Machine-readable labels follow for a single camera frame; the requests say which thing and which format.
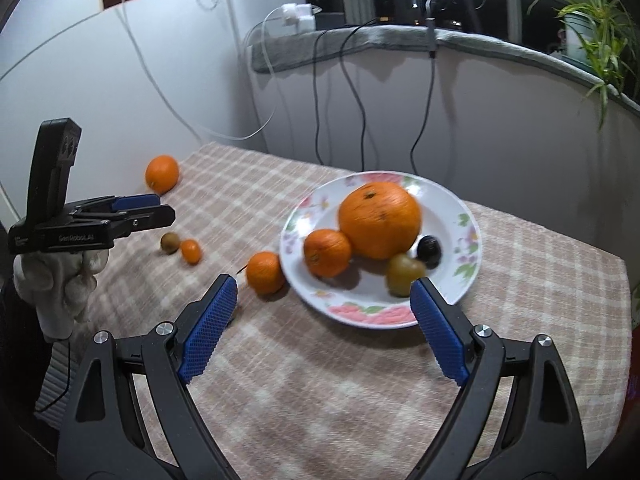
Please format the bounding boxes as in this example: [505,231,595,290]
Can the greenish brown kiwi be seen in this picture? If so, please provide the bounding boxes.
[386,254,425,297]

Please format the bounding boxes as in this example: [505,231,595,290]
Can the potted spider plant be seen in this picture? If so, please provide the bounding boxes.
[520,0,640,131]

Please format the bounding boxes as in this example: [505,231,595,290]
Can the grey sill cloth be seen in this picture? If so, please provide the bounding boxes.
[250,25,640,111]

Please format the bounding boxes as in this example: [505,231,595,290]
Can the long white cable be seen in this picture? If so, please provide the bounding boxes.
[117,0,275,142]

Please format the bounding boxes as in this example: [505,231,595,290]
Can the black cable with switch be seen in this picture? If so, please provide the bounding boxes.
[410,19,438,176]

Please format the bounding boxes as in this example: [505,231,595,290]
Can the white power adapters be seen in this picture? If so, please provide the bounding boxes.
[281,4,317,29]

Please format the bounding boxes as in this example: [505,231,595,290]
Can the large round orange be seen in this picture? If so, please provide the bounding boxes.
[338,181,422,260]

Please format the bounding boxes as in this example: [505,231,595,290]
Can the oval smooth orange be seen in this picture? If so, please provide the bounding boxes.
[145,155,180,194]

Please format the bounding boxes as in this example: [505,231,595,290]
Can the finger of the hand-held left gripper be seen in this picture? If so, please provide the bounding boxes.
[75,205,176,238]
[70,193,162,213]

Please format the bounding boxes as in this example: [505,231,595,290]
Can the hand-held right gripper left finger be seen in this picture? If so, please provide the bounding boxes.
[59,274,238,480]

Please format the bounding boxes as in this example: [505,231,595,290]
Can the person's left forearm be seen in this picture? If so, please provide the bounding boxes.
[34,320,86,413]

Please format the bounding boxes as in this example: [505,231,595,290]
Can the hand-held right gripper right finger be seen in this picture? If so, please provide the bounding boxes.
[405,277,587,480]

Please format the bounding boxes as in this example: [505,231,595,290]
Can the floral white plate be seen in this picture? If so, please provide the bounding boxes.
[279,171,482,330]

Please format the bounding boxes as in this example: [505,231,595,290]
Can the checked beige tablecloth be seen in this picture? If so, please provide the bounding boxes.
[37,141,631,480]

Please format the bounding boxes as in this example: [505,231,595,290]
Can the white cabinet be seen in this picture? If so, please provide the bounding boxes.
[0,0,271,231]

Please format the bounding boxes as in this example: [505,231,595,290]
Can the person's left hand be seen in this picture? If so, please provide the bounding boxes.
[15,249,110,340]

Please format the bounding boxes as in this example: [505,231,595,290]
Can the dark plum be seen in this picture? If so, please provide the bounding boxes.
[417,235,442,264]

